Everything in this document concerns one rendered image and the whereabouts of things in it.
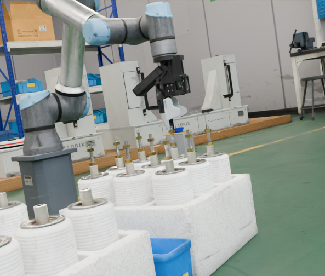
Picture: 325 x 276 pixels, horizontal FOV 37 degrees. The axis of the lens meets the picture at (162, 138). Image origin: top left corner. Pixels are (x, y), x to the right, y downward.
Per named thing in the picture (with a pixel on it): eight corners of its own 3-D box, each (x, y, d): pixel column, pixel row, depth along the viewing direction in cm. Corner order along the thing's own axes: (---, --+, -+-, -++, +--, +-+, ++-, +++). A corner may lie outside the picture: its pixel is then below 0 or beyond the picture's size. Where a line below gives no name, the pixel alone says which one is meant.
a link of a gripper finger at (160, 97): (162, 112, 139) (159, 82, 139) (157, 113, 139) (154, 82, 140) (169, 113, 143) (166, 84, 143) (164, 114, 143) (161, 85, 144)
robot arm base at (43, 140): (16, 156, 186) (12, 130, 185) (51, 149, 196) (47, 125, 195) (35, 155, 175) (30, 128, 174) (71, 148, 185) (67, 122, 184)
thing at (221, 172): (229, 222, 133) (220, 156, 132) (198, 222, 138) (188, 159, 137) (241, 212, 142) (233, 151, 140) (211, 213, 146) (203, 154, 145)
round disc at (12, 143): (-16, 150, 353) (-18, 143, 353) (22, 144, 373) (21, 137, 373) (2, 149, 331) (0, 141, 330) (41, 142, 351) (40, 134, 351)
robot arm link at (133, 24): (108, 22, 149) (128, 13, 140) (137, 21, 156) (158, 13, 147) (112, 47, 149) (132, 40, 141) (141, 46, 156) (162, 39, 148)
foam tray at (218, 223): (69, 276, 130) (58, 210, 129) (147, 231, 163) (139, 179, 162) (199, 286, 110) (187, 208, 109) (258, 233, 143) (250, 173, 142)
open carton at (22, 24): (-10, 49, 648) (-17, 11, 645) (36, 48, 699) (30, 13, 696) (12, 41, 608) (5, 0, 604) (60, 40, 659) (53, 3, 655)
